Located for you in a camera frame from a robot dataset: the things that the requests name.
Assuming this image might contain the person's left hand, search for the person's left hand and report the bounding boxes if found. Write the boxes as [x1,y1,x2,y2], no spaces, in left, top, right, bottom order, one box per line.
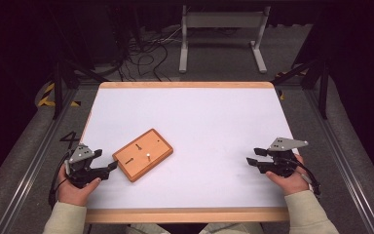
[56,165,102,208]

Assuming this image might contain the wooden board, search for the wooden board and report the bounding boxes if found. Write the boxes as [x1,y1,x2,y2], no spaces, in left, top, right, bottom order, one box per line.
[111,128,174,183]

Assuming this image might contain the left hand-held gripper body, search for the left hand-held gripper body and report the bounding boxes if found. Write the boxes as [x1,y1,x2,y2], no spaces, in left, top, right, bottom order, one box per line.
[65,143,111,189]

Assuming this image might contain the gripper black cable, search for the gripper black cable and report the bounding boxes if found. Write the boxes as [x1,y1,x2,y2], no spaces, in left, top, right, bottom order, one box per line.
[291,158,322,197]
[48,151,72,209]

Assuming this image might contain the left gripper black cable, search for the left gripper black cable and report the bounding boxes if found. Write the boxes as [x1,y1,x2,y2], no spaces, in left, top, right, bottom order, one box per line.
[48,151,72,209]

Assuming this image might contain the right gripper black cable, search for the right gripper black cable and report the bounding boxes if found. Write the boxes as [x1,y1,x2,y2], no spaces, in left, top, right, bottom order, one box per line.
[291,158,322,197]

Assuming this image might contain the yellow black floor tape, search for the yellow black floor tape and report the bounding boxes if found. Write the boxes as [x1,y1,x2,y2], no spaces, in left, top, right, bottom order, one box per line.
[37,82,82,108]
[274,68,307,101]

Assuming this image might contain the tangle of black floor cables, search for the tangle of black floor cables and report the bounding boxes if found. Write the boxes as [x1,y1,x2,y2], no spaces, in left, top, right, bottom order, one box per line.
[119,27,183,83]

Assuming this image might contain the person's right hand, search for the person's right hand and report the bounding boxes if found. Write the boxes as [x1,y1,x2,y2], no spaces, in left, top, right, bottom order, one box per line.
[265,155,310,197]

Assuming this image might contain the white metal table frame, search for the white metal table frame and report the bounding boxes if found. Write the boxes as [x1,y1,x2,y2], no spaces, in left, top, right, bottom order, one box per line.
[178,5,272,74]

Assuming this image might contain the black metal stand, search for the black metal stand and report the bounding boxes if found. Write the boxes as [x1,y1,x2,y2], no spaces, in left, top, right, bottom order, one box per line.
[273,58,331,120]
[46,6,109,120]

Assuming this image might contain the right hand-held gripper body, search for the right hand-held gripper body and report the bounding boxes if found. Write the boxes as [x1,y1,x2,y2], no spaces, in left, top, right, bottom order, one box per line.
[265,136,310,178]

